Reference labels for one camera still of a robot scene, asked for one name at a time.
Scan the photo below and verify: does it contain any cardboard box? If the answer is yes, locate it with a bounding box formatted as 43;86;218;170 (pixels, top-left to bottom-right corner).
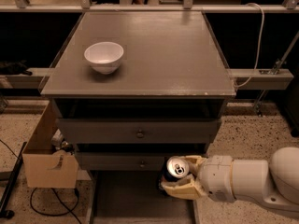
22;103;78;189

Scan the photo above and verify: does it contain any black stand bar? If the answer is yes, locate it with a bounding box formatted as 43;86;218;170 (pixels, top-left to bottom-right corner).
0;142;26;219

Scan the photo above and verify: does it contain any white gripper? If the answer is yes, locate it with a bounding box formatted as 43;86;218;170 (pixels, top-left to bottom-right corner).
161;155;235;203

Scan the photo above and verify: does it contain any blue pepsi can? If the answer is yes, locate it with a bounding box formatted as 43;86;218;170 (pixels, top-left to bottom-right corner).
160;156;190;183

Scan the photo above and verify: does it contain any black object on rail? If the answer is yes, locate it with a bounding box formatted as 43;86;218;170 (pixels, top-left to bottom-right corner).
0;60;33;76

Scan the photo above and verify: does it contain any grey top drawer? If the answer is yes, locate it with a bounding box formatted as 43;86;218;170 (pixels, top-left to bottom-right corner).
56;119;221;144

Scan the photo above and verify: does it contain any grey drawer cabinet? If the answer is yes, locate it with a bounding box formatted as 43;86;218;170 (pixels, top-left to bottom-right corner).
40;10;236;173

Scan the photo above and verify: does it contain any white bowl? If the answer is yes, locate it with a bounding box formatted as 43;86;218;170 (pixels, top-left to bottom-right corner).
84;42;124;75

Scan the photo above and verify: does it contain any black floor cable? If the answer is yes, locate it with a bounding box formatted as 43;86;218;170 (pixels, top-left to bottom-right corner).
29;187;82;224

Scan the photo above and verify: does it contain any white cable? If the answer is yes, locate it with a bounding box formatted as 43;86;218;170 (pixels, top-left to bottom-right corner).
233;2;265;90

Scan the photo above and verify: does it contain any grey middle drawer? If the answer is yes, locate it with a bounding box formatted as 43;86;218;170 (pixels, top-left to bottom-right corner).
74;151;209;172

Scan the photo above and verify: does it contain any grey open bottom drawer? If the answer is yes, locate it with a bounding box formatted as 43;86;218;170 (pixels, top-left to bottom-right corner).
85;171;200;224

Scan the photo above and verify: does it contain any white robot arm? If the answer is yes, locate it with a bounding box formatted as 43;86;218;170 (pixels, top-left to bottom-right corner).
158;147;299;219

